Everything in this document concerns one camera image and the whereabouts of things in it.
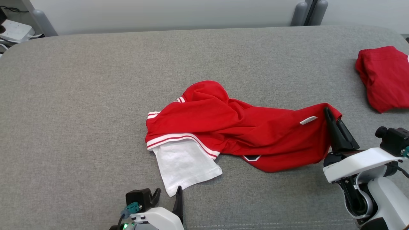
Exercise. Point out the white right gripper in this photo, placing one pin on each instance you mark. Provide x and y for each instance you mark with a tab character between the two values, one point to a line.
354	163

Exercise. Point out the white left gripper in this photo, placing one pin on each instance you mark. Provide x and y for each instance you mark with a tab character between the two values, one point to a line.
156	220

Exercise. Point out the red shorts white side stripe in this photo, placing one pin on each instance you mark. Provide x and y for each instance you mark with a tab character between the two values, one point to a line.
386	80

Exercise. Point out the red basketball jersey white sleeves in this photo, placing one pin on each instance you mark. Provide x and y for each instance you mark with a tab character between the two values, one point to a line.
239	127

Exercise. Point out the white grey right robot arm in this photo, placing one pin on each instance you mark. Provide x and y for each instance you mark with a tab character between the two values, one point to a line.
383	198

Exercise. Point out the narrow grey partition panel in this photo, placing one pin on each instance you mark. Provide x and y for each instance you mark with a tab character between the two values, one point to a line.
367	12

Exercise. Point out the wide grey partition panel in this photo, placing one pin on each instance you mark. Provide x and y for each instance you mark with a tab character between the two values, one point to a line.
159	12

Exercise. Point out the white power strip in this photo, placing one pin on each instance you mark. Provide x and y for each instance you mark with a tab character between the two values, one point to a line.
16	30

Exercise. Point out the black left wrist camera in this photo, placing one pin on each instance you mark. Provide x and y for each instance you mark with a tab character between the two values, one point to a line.
137	196

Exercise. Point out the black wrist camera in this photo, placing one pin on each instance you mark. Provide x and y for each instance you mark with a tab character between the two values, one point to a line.
394	140
137	196

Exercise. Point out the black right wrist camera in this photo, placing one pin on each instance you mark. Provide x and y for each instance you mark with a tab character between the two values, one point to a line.
394	140

